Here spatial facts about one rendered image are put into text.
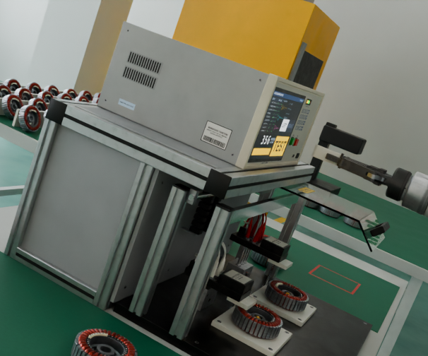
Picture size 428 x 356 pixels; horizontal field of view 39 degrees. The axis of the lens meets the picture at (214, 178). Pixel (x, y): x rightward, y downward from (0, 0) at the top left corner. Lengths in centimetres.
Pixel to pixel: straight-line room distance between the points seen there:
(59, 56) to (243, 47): 154
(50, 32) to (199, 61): 417
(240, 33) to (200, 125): 386
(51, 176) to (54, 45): 409
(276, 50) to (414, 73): 207
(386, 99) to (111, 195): 556
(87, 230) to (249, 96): 44
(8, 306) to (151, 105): 52
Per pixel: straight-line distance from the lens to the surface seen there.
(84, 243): 132
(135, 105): 139
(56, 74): 537
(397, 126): 664
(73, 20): 533
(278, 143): 144
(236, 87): 129
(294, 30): 501
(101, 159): 128
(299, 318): 157
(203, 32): 528
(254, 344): 134
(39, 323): 120
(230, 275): 139
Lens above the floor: 132
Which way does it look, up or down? 11 degrees down
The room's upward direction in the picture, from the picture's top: 20 degrees clockwise
